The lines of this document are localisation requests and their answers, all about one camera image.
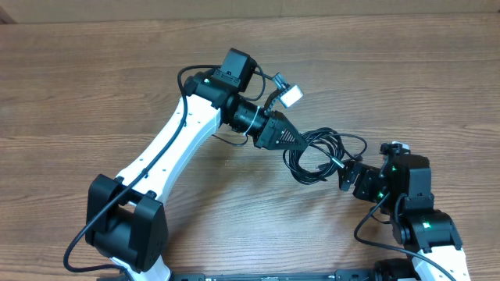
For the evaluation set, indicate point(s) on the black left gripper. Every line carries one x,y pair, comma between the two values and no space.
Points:
275,124

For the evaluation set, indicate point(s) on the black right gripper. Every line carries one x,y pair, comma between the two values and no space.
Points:
367,177

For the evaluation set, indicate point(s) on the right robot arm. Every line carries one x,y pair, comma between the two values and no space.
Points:
428,237

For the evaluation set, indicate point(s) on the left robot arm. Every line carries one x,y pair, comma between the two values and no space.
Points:
126,219

